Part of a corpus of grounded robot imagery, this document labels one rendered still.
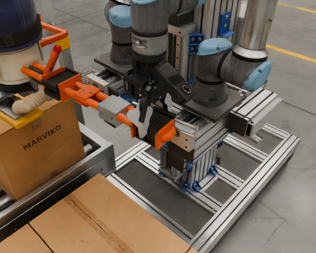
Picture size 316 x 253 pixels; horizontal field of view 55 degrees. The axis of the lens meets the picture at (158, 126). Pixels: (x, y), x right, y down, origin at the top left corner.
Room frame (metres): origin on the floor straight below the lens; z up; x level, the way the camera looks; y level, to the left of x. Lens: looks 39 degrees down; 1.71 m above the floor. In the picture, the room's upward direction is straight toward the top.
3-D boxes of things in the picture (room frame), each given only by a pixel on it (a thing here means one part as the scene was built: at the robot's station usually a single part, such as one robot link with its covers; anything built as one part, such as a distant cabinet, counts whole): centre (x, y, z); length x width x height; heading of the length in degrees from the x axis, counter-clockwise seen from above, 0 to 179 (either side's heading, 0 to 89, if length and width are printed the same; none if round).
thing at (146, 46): (0.60, 0.02, 1.45); 0.08 x 0.08 x 0.05
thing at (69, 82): (0.80, 0.29, 1.23); 0.10 x 0.08 x 0.06; 143
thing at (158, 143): (0.59, 0.01, 1.23); 0.08 x 0.07 x 0.05; 53
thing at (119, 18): (1.37, 0.16, 1.20); 0.13 x 0.12 x 0.14; 17
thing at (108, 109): (0.67, 0.12, 1.22); 0.07 x 0.07 x 0.04; 53
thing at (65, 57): (1.71, 0.57, 0.50); 0.07 x 0.07 x 1.00; 47
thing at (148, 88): (0.61, 0.02, 1.37); 0.09 x 0.08 x 0.12; 53
